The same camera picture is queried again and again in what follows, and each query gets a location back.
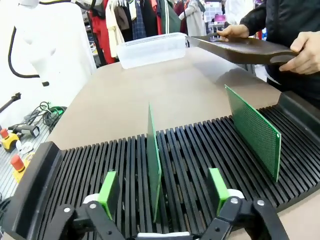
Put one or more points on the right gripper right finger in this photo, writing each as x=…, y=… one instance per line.
x=240, y=220

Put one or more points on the clear plastic storage box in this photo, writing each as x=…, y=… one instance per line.
x=150, y=50

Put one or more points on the cream hanging shirt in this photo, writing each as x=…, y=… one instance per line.
x=113, y=27

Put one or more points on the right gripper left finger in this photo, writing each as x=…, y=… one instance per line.
x=87, y=225

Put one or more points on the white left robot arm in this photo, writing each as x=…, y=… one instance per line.
x=57, y=37

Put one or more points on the blue plaid shirt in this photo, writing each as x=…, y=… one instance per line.
x=138, y=25

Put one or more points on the person's left hand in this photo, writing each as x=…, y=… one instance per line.
x=310, y=52

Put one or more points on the red hanging coat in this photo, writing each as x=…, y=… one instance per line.
x=102, y=37

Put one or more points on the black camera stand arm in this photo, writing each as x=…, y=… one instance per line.
x=15, y=97

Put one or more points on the brown hanging top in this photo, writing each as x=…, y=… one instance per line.
x=122, y=17

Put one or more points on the grey handheld scanner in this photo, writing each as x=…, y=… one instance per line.
x=30, y=130

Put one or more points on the dark brown serving tray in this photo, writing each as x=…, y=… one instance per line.
x=245, y=52

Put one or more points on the person's right forearm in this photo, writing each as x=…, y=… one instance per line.
x=255, y=17

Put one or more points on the green perforated circuit board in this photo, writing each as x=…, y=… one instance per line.
x=153, y=162
x=255, y=132

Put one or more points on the dark green striped jacket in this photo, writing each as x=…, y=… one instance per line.
x=172, y=20

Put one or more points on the black hanging garment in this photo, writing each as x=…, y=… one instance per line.
x=151, y=17

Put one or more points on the yellow box red stop button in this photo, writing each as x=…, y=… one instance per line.
x=18, y=172
x=8, y=145

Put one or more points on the beige long coat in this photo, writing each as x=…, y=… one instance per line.
x=196, y=22

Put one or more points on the pink storage box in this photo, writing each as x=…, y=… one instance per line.
x=219, y=18

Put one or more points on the person in black jacket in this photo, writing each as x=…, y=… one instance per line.
x=287, y=20

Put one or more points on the person's right hand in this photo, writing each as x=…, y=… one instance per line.
x=235, y=31

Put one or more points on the grooved aluminium base plate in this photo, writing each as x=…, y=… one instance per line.
x=6, y=175

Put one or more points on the black slotted PCB rack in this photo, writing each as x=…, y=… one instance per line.
x=195, y=155

